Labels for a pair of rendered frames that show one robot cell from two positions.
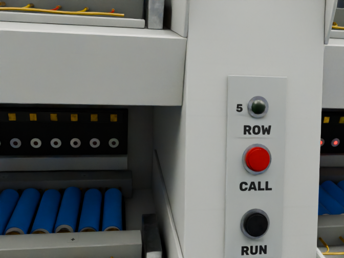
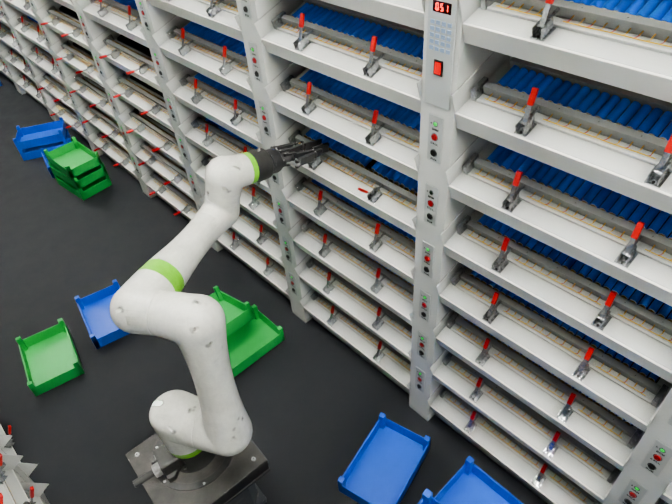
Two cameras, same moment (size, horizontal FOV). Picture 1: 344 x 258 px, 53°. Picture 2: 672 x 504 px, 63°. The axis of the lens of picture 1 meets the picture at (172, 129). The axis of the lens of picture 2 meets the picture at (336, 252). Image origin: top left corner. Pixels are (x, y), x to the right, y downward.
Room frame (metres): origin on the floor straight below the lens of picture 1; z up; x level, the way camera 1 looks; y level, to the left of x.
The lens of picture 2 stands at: (-0.57, -0.89, 1.88)
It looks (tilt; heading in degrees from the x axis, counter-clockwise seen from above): 42 degrees down; 59
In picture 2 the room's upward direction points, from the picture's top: 5 degrees counter-clockwise
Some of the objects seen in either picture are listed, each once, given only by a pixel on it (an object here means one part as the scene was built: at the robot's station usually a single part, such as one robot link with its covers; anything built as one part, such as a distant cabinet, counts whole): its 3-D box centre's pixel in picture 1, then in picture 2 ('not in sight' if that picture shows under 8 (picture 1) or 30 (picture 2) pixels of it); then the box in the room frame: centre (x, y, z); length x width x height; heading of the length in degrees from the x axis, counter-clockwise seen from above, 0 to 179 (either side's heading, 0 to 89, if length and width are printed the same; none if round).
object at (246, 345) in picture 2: not in sight; (242, 340); (-0.17, 0.64, 0.04); 0.30 x 0.20 x 0.08; 9
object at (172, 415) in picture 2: not in sight; (183, 424); (-0.54, 0.10, 0.50); 0.16 x 0.13 x 0.19; 128
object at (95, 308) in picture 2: not in sight; (106, 312); (-0.60, 1.18, 0.04); 0.30 x 0.20 x 0.08; 89
